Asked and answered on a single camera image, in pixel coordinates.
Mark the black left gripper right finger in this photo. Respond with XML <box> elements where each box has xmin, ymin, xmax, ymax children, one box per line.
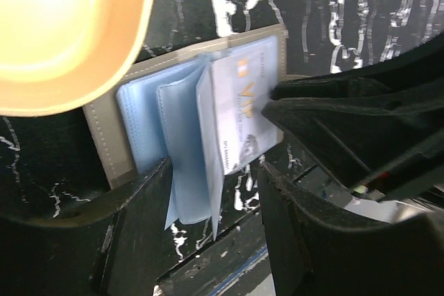
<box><xmin>257</xmin><ymin>163</ymin><xmax>443</xmax><ymax>295</ymax></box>

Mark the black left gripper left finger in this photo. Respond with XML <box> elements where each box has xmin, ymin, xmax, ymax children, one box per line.
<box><xmin>1</xmin><ymin>158</ymin><xmax>173</xmax><ymax>295</ymax></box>

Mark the beige oval plastic tray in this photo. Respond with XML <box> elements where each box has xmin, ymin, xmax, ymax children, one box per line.
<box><xmin>1</xmin><ymin>0</ymin><xmax>153</xmax><ymax>116</ymax></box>

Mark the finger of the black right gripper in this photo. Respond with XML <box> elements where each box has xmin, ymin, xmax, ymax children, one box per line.
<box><xmin>262</xmin><ymin>98</ymin><xmax>443</xmax><ymax>202</ymax></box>
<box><xmin>270</xmin><ymin>35</ymin><xmax>443</xmax><ymax>115</ymax></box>

